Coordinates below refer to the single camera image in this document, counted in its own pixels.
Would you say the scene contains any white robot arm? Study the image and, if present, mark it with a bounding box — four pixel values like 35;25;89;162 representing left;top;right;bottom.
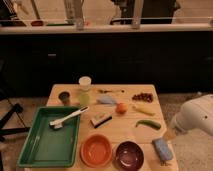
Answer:
170;94;213;136

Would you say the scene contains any green plastic tray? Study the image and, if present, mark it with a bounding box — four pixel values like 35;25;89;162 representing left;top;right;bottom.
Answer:
17;106;80;168

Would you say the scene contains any small dark utensil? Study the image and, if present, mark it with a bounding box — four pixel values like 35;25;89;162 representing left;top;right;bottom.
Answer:
97;89;125;94

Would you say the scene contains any light blue cloth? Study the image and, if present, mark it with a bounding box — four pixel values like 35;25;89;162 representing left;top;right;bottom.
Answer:
97;96;117;105

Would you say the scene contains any clear cup with white lid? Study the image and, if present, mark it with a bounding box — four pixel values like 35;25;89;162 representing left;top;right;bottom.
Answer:
79;76;91;106

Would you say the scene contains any orange fruit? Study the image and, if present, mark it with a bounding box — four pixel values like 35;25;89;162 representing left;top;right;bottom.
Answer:
115;103;128;115

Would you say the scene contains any black and tan scrubber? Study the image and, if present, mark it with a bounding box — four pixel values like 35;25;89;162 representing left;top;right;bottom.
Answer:
91;113;112;128

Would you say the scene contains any yellow corn cob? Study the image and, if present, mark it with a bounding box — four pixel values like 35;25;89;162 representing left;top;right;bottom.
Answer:
133;105;155;116

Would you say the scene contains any small dark metal cup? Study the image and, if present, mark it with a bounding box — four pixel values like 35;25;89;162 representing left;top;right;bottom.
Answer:
58;91;70;106

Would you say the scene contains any white dish brush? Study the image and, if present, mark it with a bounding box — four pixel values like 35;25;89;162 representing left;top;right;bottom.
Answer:
49;106;89;129

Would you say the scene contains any orange bowl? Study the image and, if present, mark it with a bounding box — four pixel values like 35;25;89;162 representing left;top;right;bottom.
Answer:
80;134;112;168

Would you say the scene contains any dark purple bowl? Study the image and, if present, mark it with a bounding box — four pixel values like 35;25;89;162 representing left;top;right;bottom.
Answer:
115;141;144;171

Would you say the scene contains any black tripod stand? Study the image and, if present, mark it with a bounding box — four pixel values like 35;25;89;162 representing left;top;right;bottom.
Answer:
0;103;30;142

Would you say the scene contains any red bowl on shelf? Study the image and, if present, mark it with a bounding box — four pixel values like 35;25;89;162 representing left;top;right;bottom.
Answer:
31;20;44;26

